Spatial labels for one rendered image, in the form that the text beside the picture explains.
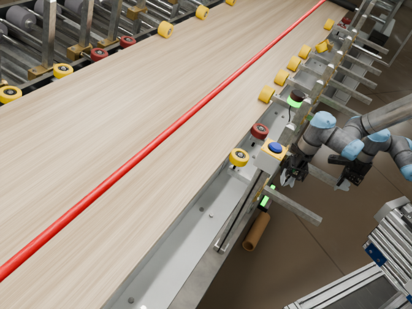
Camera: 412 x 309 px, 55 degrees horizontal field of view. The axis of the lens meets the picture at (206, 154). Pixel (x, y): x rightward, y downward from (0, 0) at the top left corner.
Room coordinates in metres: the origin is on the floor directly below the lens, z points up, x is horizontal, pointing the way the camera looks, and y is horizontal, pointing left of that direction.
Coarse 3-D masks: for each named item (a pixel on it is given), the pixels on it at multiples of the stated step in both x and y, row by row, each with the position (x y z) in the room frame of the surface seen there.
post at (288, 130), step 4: (288, 124) 1.22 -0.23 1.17; (292, 124) 1.23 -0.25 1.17; (284, 128) 1.21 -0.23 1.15; (288, 128) 1.21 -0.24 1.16; (292, 128) 1.21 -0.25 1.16; (284, 132) 1.21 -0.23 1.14; (288, 132) 1.21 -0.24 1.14; (292, 132) 1.21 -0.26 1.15; (280, 136) 1.21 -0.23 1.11; (284, 136) 1.21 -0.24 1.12; (288, 136) 1.21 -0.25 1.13; (280, 140) 1.21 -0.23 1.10; (284, 140) 1.21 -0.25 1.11; (288, 140) 1.21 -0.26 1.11; (280, 144) 1.21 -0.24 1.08; (284, 144) 1.21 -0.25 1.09; (268, 176) 1.21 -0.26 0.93; (264, 180) 1.21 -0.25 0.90; (260, 188) 1.21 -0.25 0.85; (252, 204) 1.22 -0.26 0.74; (248, 208) 1.21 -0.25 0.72
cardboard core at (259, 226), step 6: (258, 216) 1.86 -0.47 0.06; (264, 216) 1.86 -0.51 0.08; (258, 222) 1.80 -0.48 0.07; (264, 222) 1.81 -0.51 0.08; (252, 228) 1.74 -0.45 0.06; (258, 228) 1.74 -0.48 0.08; (264, 228) 1.78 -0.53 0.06; (252, 234) 1.68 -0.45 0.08; (258, 234) 1.70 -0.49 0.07; (246, 240) 1.62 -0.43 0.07; (252, 240) 1.63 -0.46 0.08; (258, 240) 1.67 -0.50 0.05; (246, 246) 1.63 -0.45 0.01; (252, 246) 1.63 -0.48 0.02
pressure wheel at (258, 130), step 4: (256, 124) 1.55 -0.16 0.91; (260, 124) 1.56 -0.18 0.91; (252, 128) 1.53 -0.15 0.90; (256, 128) 1.52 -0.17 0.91; (260, 128) 1.53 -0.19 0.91; (264, 128) 1.55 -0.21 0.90; (252, 132) 1.51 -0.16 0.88; (256, 132) 1.50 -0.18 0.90; (260, 132) 1.50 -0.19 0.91; (264, 132) 1.51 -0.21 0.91; (268, 132) 1.53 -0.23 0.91; (256, 136) 1.50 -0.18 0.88; (260, 136) 1.50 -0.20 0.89; (264, 136) 1.51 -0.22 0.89; (252, 144) 1.53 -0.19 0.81
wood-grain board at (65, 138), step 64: (256, 0) 3.27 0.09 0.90; (128, 64) 1.63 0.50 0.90; (192, 64) 1.87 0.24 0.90; (256, 64) 2.16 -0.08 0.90; (0, 128) 0.93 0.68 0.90; (64, 128) 1.05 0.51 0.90; (128, 128) 1.19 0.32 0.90; (192, 128) 1.35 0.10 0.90; (0, 192) 0.70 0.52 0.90; (64, 192) 0.78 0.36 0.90; (128, 192) 0.88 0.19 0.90; (192, 192) 0.99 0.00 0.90; (0, 256) 0.51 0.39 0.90; (64, 256) 0.58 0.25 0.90; (128, 256) 0.66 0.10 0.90
